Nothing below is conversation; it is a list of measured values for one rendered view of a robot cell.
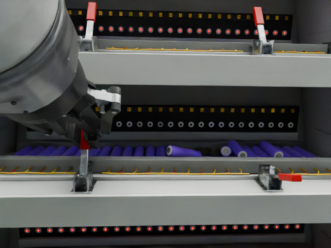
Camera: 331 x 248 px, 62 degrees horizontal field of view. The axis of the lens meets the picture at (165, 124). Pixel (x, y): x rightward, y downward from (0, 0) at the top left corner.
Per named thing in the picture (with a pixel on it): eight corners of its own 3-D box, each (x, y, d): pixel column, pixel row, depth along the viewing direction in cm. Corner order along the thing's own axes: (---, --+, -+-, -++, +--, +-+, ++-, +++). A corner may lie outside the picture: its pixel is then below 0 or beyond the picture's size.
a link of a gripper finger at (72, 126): (74, 138, 36) (68, 138, 36) (85, 148, 42) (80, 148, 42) (76, 115, 37) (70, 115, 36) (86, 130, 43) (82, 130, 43)
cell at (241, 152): (228, 150, 52) (239, 162, 46) (226, 141, 52) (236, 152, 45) (238, 147, 52) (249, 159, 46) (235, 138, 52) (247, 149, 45)
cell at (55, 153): (68, 154, 52) (55, 167, 46) (58, 154, 52) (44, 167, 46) (67, 145, 52) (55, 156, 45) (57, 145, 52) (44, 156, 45)
